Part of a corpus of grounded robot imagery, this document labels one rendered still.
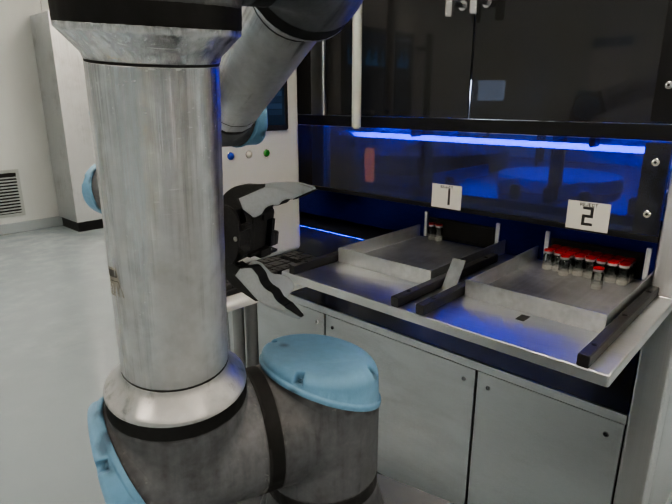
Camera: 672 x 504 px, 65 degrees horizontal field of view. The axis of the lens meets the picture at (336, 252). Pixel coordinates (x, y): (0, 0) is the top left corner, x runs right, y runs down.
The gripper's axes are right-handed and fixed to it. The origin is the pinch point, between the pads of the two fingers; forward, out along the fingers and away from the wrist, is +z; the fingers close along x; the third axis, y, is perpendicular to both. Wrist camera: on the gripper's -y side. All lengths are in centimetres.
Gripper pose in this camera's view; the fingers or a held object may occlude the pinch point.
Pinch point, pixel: (306, 258)
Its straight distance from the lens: 56.8
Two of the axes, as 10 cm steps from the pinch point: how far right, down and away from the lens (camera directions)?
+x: -1.1, 9.3, 3.5
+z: 8.6, 2.6, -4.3
